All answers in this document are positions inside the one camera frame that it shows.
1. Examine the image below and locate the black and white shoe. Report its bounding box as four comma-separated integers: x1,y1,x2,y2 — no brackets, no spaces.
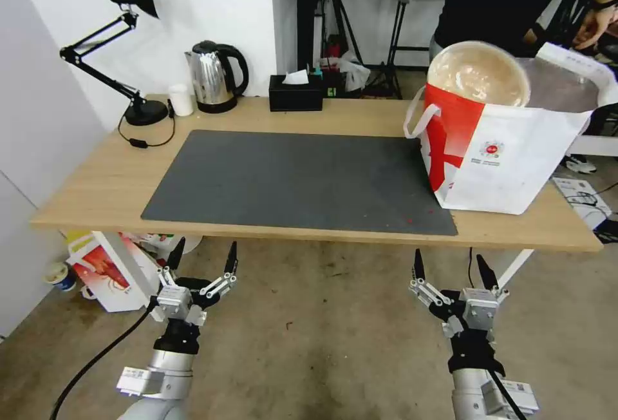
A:
565,154,597,175

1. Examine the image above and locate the instant noodle cup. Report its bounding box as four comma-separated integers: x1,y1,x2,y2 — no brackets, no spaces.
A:
43,261,78,293

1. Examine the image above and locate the black tripod stand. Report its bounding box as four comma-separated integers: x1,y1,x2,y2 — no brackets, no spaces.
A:
316,0,404,100

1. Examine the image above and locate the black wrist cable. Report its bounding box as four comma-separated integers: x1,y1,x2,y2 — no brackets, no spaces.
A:
465,245,525,420
48,301,163,420

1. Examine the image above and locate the white round plate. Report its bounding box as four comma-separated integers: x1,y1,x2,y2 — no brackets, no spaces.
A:
173,235,203,254

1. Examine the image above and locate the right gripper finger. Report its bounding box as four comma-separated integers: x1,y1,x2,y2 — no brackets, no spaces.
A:
475,254,512,303
409,249,457,307

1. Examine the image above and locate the red and white paper bag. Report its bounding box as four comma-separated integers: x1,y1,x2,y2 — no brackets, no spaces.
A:
66,232,163,314

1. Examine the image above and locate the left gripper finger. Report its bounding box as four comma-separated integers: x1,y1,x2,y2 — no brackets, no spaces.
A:
155,235,187,291
199,241,239,303

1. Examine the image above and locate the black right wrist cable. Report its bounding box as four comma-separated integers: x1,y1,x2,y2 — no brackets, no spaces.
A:
465,245,525,420

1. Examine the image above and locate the black desk lamp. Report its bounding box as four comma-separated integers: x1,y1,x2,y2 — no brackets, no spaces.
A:
59,0,170,126

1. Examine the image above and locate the white and red takeout bag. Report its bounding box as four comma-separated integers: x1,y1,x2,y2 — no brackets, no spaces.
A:
403,43,612,216

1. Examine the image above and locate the white box with cables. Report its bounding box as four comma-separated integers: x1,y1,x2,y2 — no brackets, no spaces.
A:
552,176,612,211

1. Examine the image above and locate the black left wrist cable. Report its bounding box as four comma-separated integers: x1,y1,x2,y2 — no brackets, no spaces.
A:
48,301,163,420

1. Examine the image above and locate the black lamp cable with switch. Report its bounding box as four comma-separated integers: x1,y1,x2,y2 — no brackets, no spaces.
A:
117,99,177,150

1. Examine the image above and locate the steel electric kettle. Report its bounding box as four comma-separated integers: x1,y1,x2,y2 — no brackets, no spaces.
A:
184,41,250,114

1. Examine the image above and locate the dark grey desk mat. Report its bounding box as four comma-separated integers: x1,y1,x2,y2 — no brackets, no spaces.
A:
140,129,458,236

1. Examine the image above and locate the clear lidded plastic bowl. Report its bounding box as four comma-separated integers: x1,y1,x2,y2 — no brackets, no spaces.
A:
427,41,532,110

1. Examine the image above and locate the black tissue box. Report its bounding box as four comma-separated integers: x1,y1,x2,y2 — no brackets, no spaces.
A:
268,74,323,113

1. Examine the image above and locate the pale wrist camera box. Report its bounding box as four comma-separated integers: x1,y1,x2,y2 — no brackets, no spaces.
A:
442,287,501,339
149,286,209,327

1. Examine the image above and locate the colourful snack packaging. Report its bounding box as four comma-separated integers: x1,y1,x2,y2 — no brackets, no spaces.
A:
118,231,177,259

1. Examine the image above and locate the white plastic bag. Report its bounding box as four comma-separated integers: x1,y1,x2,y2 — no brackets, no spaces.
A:
337,50,373,93

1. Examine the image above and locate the white paper cup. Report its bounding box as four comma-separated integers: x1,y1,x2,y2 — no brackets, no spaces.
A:
167,84,196,117

